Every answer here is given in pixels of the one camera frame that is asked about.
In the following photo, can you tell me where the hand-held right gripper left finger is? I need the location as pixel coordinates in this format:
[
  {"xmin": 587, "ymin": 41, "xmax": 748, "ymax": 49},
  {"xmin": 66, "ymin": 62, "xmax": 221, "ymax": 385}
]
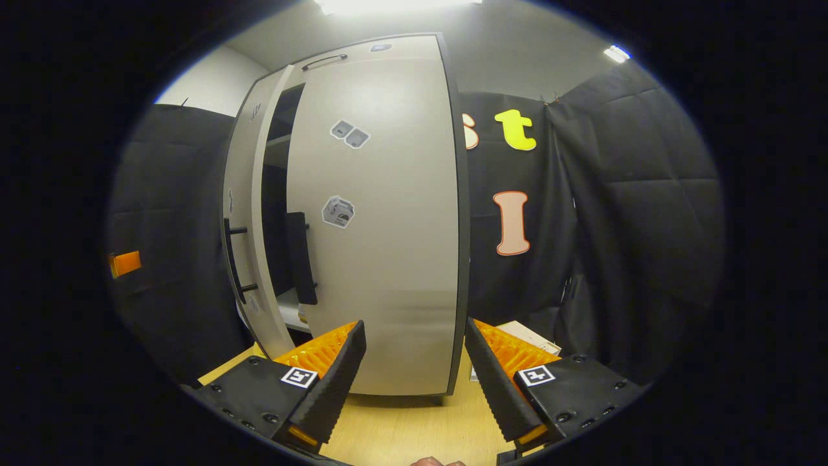
[{"xmin": 194, "ymin": 320, "xmax": 367, "ymax": 451}]

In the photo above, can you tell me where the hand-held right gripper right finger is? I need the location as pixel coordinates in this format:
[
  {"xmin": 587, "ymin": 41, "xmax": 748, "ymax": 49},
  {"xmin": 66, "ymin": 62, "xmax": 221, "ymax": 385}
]
[{"xmin": 464, "ymin": 317, "xmax": 648, "ymax": 454}]

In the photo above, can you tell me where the grey shoe cabinet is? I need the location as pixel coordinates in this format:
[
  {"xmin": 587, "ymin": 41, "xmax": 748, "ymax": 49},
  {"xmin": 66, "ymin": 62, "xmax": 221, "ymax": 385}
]
[{"xmin": 246, "ymin": 32, "xmax": 471, "ymax": 397}]

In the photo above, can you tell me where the grey cabinet door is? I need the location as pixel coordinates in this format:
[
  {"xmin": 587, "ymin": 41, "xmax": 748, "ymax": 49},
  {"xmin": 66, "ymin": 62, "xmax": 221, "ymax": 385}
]
[
  {"xmin": 286, "ymin": 57, "xmax": 461, "ymax": 397},
  {"xmin": 222, "ymin": 65, "xmax": 300, "ymax": 360}
]

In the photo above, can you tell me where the grey cabinet drawer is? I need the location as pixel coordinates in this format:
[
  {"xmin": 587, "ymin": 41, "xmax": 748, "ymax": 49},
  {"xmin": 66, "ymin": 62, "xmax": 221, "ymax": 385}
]
[{"xmin": 285, "ymin": 34, "xmax": 448, "ymax": 71}]

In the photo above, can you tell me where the black backdrop cloth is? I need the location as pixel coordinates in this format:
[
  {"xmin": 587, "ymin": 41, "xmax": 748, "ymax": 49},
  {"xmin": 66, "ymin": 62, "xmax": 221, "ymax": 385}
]
[
  {"xmin": 107, "ymin": 104, "xmax": 254, "ymax": 384},
  {"xmin": 461, "ymin": 61, "xmax": 726, "ymax": 386}
]

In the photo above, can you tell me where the large ceiling light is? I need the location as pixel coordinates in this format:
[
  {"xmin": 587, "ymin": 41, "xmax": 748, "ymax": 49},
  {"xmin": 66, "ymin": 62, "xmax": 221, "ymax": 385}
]
[{"xmin": 314, "ymin": 0, "xmax": 483, "ymax": 16}]

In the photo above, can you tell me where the black left door handle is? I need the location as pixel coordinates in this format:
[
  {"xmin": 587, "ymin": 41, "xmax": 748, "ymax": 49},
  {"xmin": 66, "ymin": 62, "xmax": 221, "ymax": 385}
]
[{"xmin": 223, "ymin": 218, "xmax": 259, "ymax": 305}]

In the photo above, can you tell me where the black door handle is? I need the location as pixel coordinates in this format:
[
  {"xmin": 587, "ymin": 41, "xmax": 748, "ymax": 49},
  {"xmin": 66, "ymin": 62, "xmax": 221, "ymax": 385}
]
[
  {"xmin": 285, "ymin": 212, "xmax": 319, "ymax": 305},
  {"xmin": 223, "ymin": 218, "xmax": 259, "ymax": 305}
]

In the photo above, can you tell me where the black right door handle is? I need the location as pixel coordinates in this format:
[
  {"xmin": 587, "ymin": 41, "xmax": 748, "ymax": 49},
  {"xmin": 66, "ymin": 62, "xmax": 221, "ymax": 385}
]
[{"xmin": 285, "ymin": 212, "xmax": 319, "ymax": 305}]

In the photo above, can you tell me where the black drawer handle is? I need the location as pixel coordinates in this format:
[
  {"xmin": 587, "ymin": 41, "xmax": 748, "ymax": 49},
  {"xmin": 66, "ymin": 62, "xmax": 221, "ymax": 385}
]
[{"xmin": 301, "ymin": 54, "xmax": 349, "ymax": 71}]

